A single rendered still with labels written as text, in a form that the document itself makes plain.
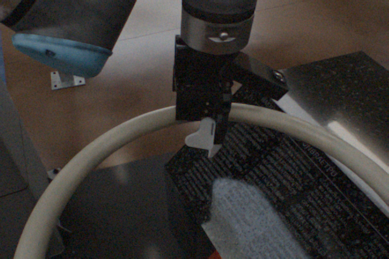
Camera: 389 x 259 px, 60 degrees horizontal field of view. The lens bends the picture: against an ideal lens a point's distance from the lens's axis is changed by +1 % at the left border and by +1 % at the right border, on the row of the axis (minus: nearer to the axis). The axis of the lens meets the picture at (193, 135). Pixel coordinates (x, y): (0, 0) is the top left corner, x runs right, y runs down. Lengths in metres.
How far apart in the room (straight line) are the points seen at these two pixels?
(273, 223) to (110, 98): 1.58
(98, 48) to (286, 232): 0.48
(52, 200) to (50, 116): 1.67
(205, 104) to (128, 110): 1.52
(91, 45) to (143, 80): 1.86
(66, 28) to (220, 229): 0.54
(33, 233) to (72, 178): 0.08
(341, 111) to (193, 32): 0.45
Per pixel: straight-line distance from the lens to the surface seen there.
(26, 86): 2.38
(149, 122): 0.50
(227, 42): 0.42
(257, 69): 0.49
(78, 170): 0.45
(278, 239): 0.68
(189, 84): 0.48
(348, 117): 0.77
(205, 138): 0.54
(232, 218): 0.74
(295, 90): 0.81
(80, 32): 0.36
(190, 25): 0.42
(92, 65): 0.37
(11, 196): 1.18
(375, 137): 0.74
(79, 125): 1.97
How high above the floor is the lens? 1.27
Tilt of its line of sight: 44 degrees down
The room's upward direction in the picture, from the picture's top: straight up
